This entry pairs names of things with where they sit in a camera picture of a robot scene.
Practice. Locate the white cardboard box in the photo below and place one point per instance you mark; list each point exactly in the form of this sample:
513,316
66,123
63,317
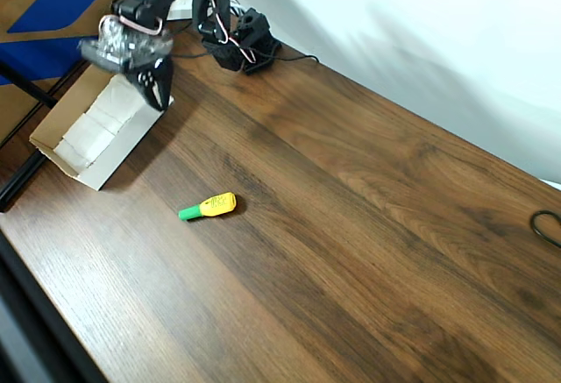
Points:
114,151

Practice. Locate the black stand pole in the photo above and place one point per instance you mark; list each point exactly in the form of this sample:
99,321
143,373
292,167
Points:
26,85

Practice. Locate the black stand base bar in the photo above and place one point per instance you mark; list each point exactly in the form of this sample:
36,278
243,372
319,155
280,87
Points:
17,186

